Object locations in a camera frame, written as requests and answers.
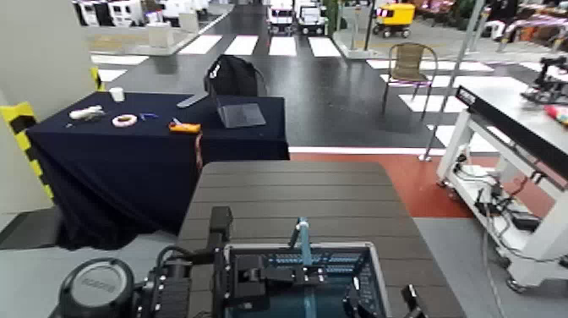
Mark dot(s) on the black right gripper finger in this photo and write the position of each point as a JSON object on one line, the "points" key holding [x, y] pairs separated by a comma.
{"points": [[412, 299], [357, 306]]}

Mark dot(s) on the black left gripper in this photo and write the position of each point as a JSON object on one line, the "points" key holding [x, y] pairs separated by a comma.
{"points": [[246, 279]]}

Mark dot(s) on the blue crate with grey rim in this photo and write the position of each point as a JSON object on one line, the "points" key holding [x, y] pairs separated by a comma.
{"points": [[355, 279]]}

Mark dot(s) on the black robot arm on bench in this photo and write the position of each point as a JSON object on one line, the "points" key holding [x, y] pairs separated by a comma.
{"points": [[548, 82]]}

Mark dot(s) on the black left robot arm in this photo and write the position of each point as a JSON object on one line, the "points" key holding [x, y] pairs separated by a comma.
{"points": [[100, 288]]}

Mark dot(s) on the black power supply box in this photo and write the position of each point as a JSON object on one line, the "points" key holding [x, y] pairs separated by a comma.
{"points": [[524, 220]]}

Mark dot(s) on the dark grey laptop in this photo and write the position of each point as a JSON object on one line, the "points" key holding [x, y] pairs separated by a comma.
{"points": [[242, 114]]}

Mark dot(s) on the white workbench with black edge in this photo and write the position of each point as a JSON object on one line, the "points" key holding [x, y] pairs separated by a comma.
{"points": [[510, 146]]}

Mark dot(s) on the orange hand tool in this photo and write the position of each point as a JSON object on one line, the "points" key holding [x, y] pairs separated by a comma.
{"points": [[184, 128]]}

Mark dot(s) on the table with dark navy cloth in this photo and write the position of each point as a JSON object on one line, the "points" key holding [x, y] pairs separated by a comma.
{"points": [[133, 160]]}

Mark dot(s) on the grey flat panel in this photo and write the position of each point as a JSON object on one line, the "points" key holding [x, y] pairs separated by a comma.
{"points": [[191, 100]]}

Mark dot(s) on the black backpack on chair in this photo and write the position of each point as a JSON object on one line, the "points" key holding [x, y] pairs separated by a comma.
{"points": [[233, 76]]}

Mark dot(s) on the small blue item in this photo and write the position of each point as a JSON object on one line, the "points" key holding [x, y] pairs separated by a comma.
{"points": [[148, 116]]}

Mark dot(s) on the slanted grey metal pole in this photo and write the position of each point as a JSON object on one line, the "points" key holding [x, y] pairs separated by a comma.
{"points": [[452, 80]]}

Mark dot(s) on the brown wicker metal chair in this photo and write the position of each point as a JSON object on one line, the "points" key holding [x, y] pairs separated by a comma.
{"points": [[408, 66]]}

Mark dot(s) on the white tape roll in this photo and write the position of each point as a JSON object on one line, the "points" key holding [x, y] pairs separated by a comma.
{"points": [[124, 120]]}

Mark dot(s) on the red and pink object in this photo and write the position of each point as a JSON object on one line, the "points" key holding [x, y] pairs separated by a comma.
{"points": [[557, 113]]}

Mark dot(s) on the white small vehicle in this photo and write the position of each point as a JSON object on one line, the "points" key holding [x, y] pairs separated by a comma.
{"points": [[311, 18], [280, 18]]}

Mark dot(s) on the white paper cup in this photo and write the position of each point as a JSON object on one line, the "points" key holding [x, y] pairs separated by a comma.
{"points": [[117, 94]]}

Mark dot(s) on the white plastic tool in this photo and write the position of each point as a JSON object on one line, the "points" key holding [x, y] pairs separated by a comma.
{"points": [[86, 113]]}

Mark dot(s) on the yellow delivery vehicle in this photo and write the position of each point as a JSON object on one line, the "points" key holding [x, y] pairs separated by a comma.
{"points": [[393, 18]]}

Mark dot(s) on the white cube block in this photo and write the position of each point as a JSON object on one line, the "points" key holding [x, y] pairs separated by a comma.
{"points": [[160, 34]]}

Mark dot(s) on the small yellow black corner guard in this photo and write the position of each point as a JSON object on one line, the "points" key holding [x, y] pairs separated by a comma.
{"points": [[96, 78]]}

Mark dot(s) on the yellow black striped corner guard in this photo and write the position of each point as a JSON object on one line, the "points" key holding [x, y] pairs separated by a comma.
{"points": [[26, 142]]}

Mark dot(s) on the row of white kiosks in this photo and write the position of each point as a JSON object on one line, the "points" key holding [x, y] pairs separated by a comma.
{"points": [[108, 12]]}

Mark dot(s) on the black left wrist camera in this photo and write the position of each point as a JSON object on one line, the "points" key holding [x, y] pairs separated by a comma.
{"points": [[221, 224]]}

